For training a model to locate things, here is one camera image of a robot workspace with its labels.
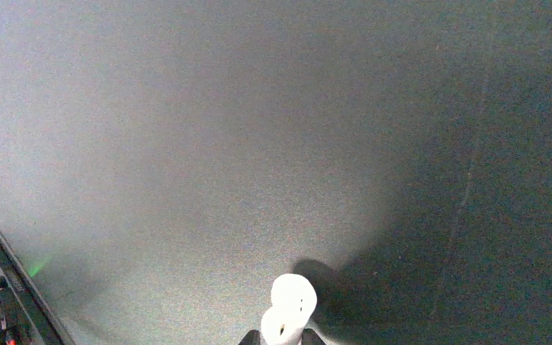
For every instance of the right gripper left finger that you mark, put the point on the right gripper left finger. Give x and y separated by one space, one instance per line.
252 337

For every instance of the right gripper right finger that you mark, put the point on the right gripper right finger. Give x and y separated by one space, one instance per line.
310 337

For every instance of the white earbud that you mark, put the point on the white earbud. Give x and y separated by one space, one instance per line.
293 301

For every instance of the black front mounting rail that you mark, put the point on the black front mounting rail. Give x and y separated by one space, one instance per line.
25 316

